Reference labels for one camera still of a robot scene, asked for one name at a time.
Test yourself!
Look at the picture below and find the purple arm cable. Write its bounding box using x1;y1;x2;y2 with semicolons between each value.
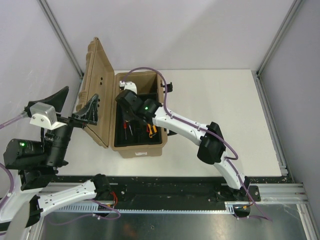
122;66;273;222
0;112;122;226

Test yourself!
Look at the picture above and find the black tool box tray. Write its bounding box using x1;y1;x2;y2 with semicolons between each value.
114;93;162;147

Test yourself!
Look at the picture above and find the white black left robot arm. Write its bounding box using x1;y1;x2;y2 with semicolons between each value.
0;86;111;234

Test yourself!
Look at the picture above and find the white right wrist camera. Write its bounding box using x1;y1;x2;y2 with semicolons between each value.
119;80;138;94

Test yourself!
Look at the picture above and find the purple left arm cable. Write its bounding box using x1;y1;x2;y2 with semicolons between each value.
0;112;122;226

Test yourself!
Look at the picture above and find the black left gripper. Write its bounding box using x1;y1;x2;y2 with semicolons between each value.
30;85;100;166

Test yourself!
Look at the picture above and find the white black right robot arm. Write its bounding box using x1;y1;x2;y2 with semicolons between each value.
115;89;250;201

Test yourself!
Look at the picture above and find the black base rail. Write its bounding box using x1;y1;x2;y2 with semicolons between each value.
51;174;262;204

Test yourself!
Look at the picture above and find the yellow utility knife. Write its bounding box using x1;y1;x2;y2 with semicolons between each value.
146;123;158;138

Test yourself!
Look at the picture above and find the aluminium frame rail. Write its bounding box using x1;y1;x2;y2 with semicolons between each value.
57;184;309;216

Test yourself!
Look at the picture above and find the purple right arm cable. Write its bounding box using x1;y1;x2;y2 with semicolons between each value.
122;66;273;222

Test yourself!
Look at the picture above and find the tan plastic tool box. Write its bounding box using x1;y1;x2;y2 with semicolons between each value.
76;37;168;159

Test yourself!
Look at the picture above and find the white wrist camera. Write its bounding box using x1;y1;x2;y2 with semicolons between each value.
119;80;138;94
29;102;67;130

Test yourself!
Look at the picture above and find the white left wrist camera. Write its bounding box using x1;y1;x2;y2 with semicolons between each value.
29;102;67;130

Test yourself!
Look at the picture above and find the yellow handled screwdriver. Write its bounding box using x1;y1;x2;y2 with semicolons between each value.
123;120;128;140

